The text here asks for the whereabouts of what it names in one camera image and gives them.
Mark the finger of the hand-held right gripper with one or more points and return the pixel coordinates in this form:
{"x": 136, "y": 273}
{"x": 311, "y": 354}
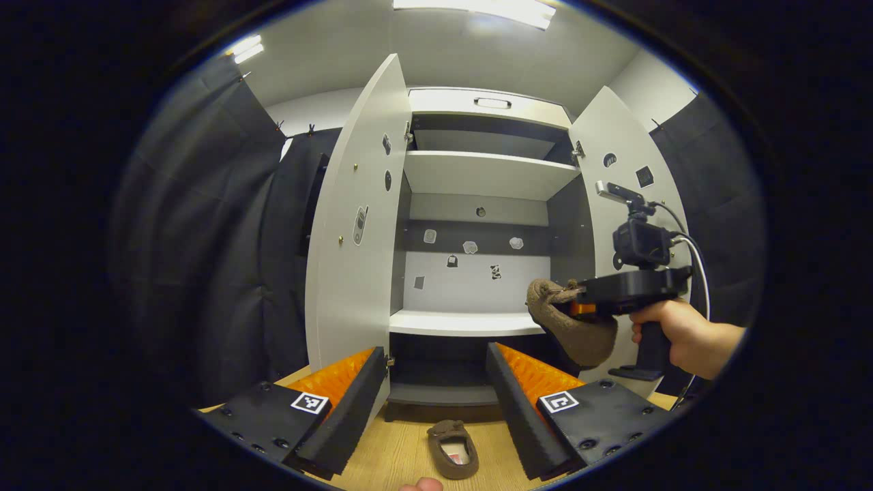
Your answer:
{"x": 583, "y": 310}

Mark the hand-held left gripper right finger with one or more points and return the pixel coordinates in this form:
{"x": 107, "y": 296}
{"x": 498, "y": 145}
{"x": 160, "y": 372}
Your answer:
{"x": 518, "y": 416}

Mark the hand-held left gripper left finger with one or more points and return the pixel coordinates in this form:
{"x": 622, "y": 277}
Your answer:
{"x": 351, "y": 416}

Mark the brown fuzzy shoe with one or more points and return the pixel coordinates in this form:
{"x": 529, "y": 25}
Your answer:
{"x": 445, "y": 431}
{"x": 580, "y": 341}

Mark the white shoe cabinet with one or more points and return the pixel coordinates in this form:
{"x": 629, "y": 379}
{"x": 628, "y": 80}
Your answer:
{"x": 464, "y": 320}

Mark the large ceiling light panel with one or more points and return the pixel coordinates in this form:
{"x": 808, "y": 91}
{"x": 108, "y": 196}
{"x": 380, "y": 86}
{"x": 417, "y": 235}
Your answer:
{"x": 477, "y": 8}

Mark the small ceiling light panel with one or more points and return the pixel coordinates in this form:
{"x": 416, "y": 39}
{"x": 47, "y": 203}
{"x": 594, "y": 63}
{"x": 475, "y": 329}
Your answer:
{"x": 247, "y": 49}

